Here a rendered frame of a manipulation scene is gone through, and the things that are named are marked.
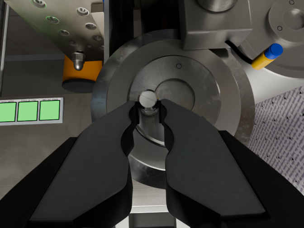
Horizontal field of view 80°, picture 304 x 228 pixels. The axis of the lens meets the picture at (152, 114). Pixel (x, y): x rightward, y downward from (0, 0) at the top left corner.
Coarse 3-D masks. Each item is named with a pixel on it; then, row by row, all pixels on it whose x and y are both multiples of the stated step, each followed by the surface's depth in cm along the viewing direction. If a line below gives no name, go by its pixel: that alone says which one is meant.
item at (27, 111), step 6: (24, 102) 50; (30, 102) 50; (36, 102) 50; (24, 108) 50; (30, 108) 50; (36, 108) 50; (24, 114) 49; (30, 114) 49; (36, 114) 49; (18, 120) 49
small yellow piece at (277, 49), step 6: (228, 42) 15; (234, 48) 14; (270, 48) 11; (276, 48) 11; (282, 48) 11; (240, 54) 14; (264, 54) 12; (270, 54) 11; (276, 54) 11; (246, 60) 14; (252, 60) 13; (258, 60) 12; (264, 60) 12; (270, 60) 12; (252, 66) 13; (258, 66) 13; (264, 66) 13
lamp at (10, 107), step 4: (0, 104) 50; (4, 104) 50; (8, 104) 50; (12, 104) 50; (0, 108) 50; (4, 108) 50; (8, 108) 50; (12, 108) 50; (0, 112) 50; (4, 112) 50; (8, 112) 50; (12, 112) 50; (0, 116) 49; (4, 116) 49; (8, 116) 49; (12, 116) 49; (0, 120) 49; (4, 120) 49; (8, 120) 49; (12, 120) 49
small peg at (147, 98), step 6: (144, 90) 12; (150, 90) 12; (138, 96) 12; (144, 96) 12; (150, 96) 12; (156, 96) 12; (138, 102) 12; (144, 102) 12; (150, 102) 12; (156, 102) 12; (144, 108) 12; (150, 108) 12; (156, 108) 12; (144, 114) 14; (150, 114) 13
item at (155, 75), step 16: (160, 64) 15; (176, 64) 15; (192, 64) 15; (144, 80) 15; (160, 80) 15; (176, 80) 15; (192, 80) 15; (208, 80) 15; (128, 96) 15; (160, 96) 15; (176, 96) 14; (192, 96) 15; (208, 96) 14; (208, 112) 14; (144, 128) 14; (160, 128) 14
